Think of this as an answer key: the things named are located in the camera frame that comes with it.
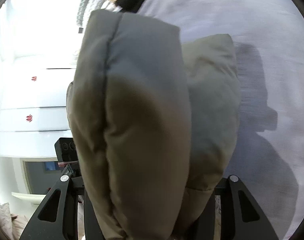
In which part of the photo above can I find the grey quilted headboard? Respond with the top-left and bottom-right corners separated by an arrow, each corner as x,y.
76,0 -> 113,34

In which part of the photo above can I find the lavender floral bedspread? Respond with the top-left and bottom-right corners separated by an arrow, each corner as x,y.
138,0 -> 304,239

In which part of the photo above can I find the white wardrobe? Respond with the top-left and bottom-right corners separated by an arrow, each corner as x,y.
0,0 -> 83,158

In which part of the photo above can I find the beige puffer jacket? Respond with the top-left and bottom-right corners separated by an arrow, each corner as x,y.
66,10 -> 241,239

